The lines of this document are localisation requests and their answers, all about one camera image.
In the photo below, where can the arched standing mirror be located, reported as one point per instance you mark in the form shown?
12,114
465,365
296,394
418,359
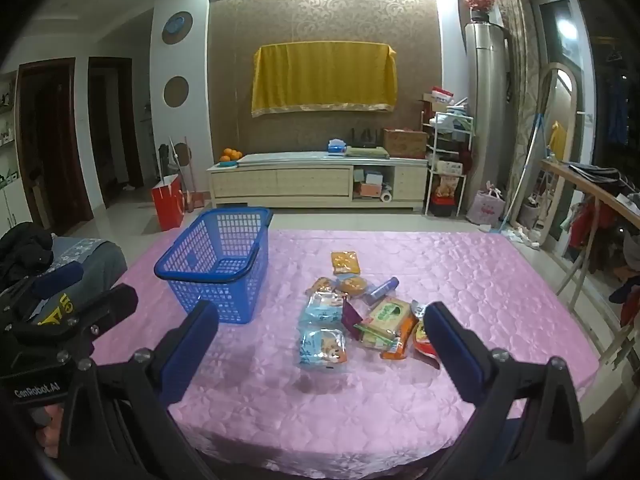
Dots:
562,110

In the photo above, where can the white cupboard with shelves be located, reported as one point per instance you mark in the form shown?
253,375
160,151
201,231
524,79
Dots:
15,205

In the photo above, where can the printed snack box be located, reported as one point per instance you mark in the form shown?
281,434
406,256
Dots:
446,187

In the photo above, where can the black jacket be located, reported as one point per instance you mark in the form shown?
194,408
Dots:
25,252

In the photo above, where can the red clothes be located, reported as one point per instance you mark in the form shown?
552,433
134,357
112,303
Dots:
595,225

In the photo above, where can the pink gift bag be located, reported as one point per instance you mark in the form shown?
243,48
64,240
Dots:
486,209

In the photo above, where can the clear round pastry packet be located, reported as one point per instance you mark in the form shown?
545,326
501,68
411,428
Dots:
354,286

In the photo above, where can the wall disc with blue plate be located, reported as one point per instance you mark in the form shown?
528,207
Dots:
177,27

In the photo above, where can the yellow cloth cover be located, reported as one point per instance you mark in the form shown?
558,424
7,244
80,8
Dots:
325,75

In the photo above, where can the grey covered chair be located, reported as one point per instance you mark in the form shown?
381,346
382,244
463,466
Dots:
100,260

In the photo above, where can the red silver snack packet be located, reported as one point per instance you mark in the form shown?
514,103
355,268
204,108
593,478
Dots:
425,342

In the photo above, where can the red white box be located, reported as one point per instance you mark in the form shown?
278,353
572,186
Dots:
442,96

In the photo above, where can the blue plastic basket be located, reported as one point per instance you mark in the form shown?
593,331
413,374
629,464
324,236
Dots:
172,271

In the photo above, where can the green cushion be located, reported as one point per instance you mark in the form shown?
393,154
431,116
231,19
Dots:
366,151

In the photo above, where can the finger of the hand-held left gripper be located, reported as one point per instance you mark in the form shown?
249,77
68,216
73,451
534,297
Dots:
107,302
57,280

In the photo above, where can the dark maroon snack packet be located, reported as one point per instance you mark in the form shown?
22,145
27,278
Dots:
352,317

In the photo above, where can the black router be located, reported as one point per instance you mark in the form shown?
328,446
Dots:
365,139

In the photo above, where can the pile of oranges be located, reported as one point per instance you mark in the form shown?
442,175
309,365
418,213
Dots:
230,154

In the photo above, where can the cream television cabinet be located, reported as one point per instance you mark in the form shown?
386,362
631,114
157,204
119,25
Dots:
300,180

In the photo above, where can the dark wooden door frame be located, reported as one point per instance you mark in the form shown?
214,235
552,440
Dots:
80,160
134,135

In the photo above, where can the purple gum packet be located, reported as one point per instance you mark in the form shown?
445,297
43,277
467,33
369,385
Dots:
382,290

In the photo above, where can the white metal rack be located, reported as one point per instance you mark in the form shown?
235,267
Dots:
428,185

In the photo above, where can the light blue snack packet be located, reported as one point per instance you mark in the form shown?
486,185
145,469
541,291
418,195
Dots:
322,347
320,310

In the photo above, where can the orange snack packet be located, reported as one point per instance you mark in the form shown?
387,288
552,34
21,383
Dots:
345,262

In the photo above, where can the pink quilted tablecloth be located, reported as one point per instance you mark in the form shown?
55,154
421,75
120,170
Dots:
300,415

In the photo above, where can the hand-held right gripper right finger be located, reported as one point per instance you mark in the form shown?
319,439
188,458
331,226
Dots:
452,350

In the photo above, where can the small orange cartoon packet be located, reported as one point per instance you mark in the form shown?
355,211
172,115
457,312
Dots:
400,345

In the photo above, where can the orange cardboard box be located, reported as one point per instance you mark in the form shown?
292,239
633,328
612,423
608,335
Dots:
371,189

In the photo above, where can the brown wall disc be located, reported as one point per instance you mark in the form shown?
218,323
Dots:
176,91

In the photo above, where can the silver standing air conditioner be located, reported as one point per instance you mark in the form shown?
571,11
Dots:
487,110

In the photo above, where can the blue tissue box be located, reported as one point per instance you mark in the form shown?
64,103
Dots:
337,146

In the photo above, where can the brown cardboard box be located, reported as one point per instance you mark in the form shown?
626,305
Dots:
405,142

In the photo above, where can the red gold snack packet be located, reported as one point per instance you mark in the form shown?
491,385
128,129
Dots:
322,286

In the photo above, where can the white paper roll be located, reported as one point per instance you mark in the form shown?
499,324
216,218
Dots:
386,194

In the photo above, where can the red dustpan with broom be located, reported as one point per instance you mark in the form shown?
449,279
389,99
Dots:
192,200

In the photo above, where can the red flower vase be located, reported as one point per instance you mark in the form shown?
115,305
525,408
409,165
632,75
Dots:
477,2

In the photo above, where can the black bag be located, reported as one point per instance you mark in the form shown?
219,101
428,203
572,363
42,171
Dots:
597,174

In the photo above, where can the patterned beige curtain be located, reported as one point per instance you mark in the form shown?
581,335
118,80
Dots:
520,85

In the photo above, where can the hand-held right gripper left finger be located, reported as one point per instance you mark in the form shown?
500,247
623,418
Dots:
187,355

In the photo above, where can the green cracker packet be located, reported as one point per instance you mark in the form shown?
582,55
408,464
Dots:
387,317

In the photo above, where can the person's left hand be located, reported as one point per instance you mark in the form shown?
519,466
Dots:
46,422

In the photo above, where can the red paper bag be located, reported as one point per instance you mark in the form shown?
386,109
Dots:
167,205

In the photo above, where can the wooden folding table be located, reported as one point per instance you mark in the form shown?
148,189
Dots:
552,166

